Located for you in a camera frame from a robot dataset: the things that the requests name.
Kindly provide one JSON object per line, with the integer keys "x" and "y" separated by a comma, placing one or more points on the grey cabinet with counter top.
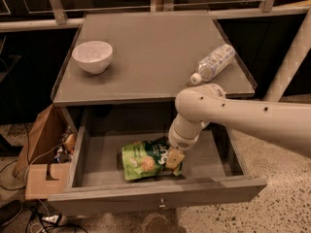
{"x": 154, "y": 55}

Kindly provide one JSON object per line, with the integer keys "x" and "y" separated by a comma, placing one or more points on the green rice chip bag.
{"x": 146, "y": 159}

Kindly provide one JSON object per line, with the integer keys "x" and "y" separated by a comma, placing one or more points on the white ceramic bowl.
{"x": 93, "y": 56}

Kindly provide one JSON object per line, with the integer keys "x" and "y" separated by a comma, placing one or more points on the metal drawer knob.
{"x": 162, "y": 206}

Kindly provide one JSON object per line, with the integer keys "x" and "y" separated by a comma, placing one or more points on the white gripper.
{"x": 182, "y": 142}

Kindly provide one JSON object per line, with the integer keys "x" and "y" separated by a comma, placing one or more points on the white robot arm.
{"x": 287, "y": 125}

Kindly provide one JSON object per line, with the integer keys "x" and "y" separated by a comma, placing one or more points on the open grey top drawer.
{"x": 213, "y": 173}

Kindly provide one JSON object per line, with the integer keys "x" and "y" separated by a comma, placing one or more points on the metal railing frame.
{"x": 24, "y": 15}

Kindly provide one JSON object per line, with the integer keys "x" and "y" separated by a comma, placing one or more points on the clear plastic water bottle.
{"x": 212, "y": 64}

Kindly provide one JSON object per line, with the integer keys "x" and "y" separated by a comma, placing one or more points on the wooden side box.
{"x": 45, "y": 158}

